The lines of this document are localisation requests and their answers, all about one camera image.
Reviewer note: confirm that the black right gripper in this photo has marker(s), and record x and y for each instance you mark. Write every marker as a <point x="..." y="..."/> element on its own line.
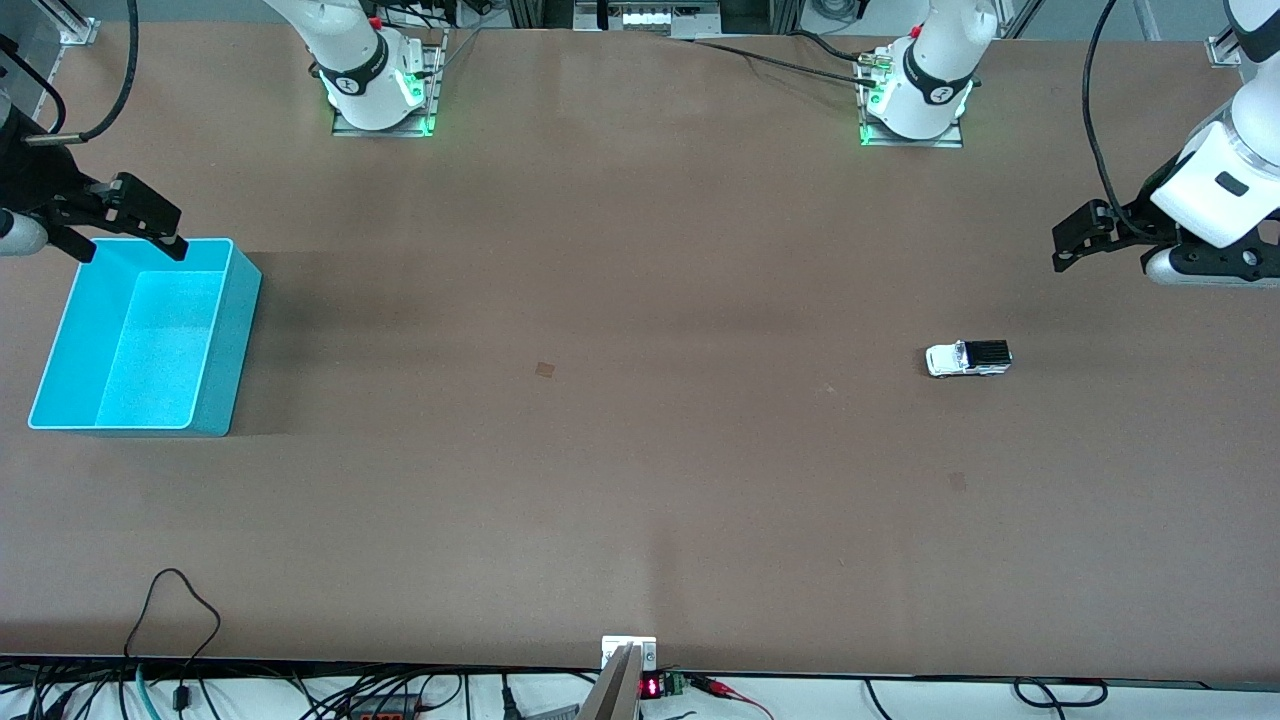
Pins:
<point x="35" y="178"/>

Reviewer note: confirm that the aluminium corner bracket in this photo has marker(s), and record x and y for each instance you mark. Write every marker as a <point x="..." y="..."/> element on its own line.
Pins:
<point x="78" y="30"/>
<point x="1224" y="50"/>

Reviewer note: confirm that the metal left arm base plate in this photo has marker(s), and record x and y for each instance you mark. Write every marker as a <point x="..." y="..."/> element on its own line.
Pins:
<point x="950" y="140"/>

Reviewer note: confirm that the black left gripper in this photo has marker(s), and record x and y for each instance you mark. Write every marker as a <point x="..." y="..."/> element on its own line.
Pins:
<point x="1150" y="200"/>

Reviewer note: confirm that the white device with ports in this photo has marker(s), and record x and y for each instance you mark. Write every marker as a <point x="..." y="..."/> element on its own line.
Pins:
<point x="655" y="17"/>

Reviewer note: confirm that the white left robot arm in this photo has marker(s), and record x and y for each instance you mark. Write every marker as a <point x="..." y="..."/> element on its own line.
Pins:
<point x="930" y="75"/>

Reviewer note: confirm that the white toy pickup truck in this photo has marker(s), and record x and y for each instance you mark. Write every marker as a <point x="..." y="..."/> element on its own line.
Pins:
<point x="962" y="360"/>

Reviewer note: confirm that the teal plastic bin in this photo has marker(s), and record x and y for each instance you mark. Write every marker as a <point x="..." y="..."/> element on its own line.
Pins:
<point x="150" y="340"/>

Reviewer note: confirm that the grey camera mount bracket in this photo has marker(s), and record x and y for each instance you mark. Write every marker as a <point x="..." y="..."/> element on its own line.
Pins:
<point x="625" y="655"/>

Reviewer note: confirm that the red LED display module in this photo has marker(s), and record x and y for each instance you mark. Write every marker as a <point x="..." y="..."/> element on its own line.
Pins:
<point x="655" y="687"/>

